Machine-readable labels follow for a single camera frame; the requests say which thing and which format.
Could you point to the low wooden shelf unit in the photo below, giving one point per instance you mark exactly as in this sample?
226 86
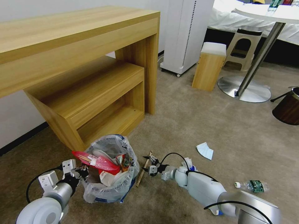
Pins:
98 93

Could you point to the beige plastic step stool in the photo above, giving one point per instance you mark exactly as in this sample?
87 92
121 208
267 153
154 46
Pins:
244 47

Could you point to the white paper carton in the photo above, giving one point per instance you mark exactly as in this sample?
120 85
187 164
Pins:
109 178

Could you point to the clear plastic bottle, green label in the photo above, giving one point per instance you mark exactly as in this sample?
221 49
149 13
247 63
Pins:
255 186

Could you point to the pale blue face mask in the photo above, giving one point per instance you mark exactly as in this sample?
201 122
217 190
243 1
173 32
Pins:
205 150

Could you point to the white tower appliance on wheels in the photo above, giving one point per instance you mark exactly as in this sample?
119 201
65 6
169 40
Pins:
182 32

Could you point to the round white table, metal pedestal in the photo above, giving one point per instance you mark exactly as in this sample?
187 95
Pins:
264 49

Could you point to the wooden chopsticks in paper sleeve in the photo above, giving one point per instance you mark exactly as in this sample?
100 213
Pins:
86 159

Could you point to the large light wooden desk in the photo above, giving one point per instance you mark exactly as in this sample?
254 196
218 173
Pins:
70 35

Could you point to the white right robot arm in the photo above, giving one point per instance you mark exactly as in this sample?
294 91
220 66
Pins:
205 189

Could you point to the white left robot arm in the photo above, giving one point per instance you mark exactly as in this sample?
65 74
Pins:
44 205

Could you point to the printed instant noodle cup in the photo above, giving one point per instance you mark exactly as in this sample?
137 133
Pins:
126 162

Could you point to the dark brown wooden waste bin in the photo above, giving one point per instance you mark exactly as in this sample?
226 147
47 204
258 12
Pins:
287 109

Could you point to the white scrap with blue edge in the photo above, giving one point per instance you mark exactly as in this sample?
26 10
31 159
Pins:
216 211

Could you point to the long wooden stick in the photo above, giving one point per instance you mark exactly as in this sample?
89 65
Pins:
141 173

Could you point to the wooden stool with white cushion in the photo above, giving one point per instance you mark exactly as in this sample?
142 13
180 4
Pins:
206 67

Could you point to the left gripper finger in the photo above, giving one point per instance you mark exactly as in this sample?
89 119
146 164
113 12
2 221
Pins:
83 177
83 169

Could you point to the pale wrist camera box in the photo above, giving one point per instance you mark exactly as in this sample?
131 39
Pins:
153 170
69 166

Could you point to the trash bin with clear bag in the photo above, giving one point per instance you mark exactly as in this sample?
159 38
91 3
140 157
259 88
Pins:
109 192

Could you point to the red plastic wrapper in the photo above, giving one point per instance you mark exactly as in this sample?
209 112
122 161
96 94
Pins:
105 163

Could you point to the crumpled white tissue packet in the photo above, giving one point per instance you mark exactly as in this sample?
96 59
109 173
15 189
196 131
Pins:
189 163

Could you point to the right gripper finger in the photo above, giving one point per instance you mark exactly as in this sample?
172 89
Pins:
152 159
145 170

